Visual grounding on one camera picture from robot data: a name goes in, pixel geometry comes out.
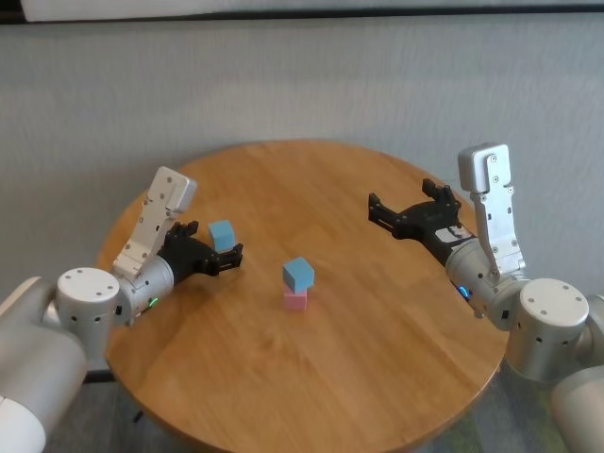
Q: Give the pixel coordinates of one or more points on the white wall panel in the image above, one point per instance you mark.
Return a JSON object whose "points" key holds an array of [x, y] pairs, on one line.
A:
{"points": [[302, 5]]}

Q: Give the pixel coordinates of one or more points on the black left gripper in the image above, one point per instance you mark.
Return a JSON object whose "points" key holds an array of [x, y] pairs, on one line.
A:
{"points": [[189, 257]]}

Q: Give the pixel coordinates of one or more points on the black wall rail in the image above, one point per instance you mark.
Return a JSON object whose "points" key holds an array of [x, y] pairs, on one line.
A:
{"points": [[302, 15]]}

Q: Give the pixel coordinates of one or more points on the pink cube block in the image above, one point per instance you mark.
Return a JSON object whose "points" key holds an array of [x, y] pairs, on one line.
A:
{"points": [[296, 300]]}

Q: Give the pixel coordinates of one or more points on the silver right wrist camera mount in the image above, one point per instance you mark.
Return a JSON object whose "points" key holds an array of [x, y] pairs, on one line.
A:
{"points": [[495, 207]]}

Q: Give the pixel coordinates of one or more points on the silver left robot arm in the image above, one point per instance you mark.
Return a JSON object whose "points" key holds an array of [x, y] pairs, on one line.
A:
{"points": [[47, 340]]}

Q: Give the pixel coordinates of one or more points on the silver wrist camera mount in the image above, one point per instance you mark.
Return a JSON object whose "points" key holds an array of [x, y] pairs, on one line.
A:
{"points": [[495, 207], [156, 212]]}

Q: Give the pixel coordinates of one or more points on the black baseboard strip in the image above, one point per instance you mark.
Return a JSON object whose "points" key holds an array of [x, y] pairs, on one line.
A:
{"points": [[100, 376]]}

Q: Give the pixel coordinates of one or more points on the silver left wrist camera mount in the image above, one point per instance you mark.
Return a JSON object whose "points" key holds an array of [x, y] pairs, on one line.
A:
{"points": [[156, 212]]}

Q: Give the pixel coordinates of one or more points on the blue cube block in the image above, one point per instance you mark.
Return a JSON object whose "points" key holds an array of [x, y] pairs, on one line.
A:
{"points": [[298, 273], [222, 235]]}

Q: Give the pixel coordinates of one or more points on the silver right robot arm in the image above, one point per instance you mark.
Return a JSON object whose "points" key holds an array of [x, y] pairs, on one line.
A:
{"points": [[542, 321]]}

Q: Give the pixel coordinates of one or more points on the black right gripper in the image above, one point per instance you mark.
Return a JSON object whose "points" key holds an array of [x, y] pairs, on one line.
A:
{"points": [[429, 224]]}

